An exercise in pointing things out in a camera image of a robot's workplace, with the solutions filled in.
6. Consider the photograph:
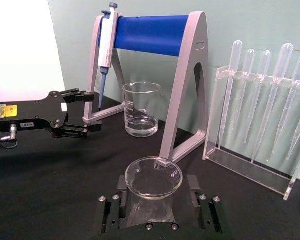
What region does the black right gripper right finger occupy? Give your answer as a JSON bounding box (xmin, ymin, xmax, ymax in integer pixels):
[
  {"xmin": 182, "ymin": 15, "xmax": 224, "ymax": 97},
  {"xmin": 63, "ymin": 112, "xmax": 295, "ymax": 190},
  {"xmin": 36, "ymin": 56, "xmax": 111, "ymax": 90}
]
[{"xmin": 186, "ymin": 174, "xmax": 225, "ymax": 235}]

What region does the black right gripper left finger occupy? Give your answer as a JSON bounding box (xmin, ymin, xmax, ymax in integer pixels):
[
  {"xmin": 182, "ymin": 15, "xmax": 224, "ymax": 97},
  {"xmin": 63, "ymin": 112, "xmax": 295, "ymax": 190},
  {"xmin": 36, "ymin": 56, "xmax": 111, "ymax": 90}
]
[{"xmin": 98, "ymin": 174, "xmax": 128, "ymax": 235}]

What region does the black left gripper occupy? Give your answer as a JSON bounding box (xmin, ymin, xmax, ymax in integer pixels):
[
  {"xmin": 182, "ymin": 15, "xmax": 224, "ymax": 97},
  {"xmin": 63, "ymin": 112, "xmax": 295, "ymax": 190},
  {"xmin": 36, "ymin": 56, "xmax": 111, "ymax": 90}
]
[{"xmin": 0, "ymin": 87, "xmax": 103, "ymax": 139}]

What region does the clear glass conical flask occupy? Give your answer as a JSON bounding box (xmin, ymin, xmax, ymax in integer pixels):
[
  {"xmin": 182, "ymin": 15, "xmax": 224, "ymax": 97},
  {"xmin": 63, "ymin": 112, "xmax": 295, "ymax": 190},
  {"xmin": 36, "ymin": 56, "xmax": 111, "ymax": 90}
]
[{"xmin": 118, "ymin": 156, "xmax": 184, "ymax": 230}]

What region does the clear acrylic pipette rack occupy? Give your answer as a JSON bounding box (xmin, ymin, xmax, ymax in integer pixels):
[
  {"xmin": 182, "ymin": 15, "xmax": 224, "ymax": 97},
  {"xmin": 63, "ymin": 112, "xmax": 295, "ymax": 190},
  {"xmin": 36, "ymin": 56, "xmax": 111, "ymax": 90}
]
[{"xmin": 202, "ymin": 65, "xmax": 300, "ymax": 202}]

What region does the clear glass beaker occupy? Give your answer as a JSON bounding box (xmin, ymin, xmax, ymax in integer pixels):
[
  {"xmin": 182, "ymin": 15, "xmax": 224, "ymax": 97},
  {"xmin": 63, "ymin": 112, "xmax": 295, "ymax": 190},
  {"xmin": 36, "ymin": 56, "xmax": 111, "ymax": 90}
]
[{"xmin": 121, "ymin": 82, "xmax": 163, "ymax": 138}]

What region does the white and blue micropipette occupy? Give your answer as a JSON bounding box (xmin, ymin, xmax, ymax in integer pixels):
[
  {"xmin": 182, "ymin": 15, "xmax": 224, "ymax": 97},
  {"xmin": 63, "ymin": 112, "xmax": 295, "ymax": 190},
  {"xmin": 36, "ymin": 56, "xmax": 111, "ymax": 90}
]
[{"xmin": 97, "ymin": 2, "xmax": 119, "ymax": 110}]

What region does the black table cloth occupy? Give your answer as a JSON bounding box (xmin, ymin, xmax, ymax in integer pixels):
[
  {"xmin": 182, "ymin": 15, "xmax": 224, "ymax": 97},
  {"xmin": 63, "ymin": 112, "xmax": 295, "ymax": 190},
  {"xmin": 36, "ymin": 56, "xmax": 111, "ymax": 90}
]
[{"xmin": 0, "ymin": 84, "xmax": 300, "ymax": 240}]

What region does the white backdrop panel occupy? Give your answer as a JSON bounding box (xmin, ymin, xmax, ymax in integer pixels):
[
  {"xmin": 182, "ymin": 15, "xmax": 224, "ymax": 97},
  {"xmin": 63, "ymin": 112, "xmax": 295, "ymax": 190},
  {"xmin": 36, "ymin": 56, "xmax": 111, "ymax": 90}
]
[{"xmin": 0, "ymin": 0, "xmax": 67, "ymax": 100}]

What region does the grey stand with blue roll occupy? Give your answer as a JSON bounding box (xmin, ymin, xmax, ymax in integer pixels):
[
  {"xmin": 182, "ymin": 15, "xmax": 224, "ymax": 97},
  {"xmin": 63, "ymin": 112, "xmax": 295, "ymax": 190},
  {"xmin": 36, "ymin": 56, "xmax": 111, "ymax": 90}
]
[{"xmin": 82, "ymin": 11, "xmax": 211, "ymax": 169}]

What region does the thin dark cable silver plug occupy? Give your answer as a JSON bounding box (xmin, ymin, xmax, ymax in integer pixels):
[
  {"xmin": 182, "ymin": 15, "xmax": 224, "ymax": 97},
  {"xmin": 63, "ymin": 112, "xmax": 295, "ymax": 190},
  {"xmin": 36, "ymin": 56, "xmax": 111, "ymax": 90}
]
[{"xmin": 0, "ymin": 123, "xmax": 19, "ymax": 150}]

